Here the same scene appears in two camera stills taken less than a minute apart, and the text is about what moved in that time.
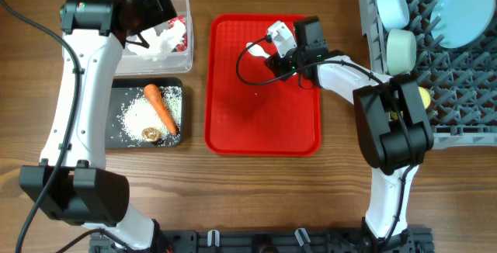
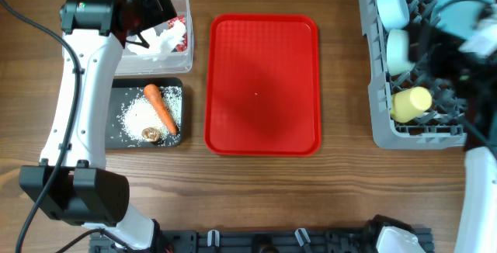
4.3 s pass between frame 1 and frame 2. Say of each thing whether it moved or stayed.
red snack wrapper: stayed
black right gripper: moved
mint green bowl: stayed
